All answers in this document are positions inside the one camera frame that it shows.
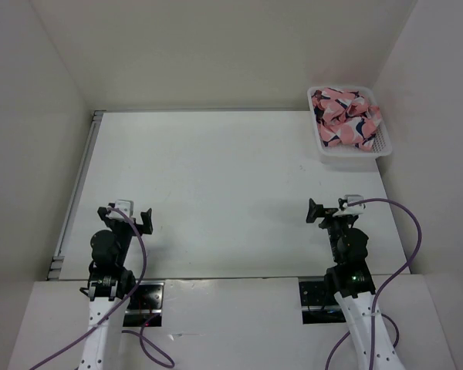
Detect pink shark print shorts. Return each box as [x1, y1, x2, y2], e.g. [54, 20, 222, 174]
[310, 87, 382, 152]

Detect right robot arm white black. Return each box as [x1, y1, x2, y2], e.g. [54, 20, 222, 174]
[306, 196, 404, 369]

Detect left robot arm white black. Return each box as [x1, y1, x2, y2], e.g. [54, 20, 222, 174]
[79, 200, 153, 369]

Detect white plastic basket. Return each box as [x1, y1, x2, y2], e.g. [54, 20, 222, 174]
[307, 86, 392, 166]

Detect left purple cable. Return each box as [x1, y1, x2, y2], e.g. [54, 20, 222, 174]
[29, 207, 175, 370]

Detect purple cable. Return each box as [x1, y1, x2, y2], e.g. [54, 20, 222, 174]
[29, 207, 175, 370]
[325, 197, 424, 370]

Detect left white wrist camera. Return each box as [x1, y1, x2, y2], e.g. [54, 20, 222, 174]
[106, 200, 134, 220]

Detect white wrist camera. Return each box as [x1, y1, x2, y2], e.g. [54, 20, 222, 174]
[106, 200, 134, 220]
[336, 194, 365, 217]

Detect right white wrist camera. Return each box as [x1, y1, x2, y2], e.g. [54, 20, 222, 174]
[336, 194, 365, 217]

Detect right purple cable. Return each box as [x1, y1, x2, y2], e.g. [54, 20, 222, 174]
[325, 197, 424, 370]

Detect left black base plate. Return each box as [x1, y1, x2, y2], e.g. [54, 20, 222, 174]
[126, 281, 164, 315]

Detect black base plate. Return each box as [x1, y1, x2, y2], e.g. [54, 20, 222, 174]
[126, 281, 164, 315]
[299, 280, 340, 311]

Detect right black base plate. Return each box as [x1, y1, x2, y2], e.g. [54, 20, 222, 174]
[299, 280, 340, 311]

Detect aluminium table edge rail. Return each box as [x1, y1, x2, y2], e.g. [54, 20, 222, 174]
[46, 110, 105, 281]

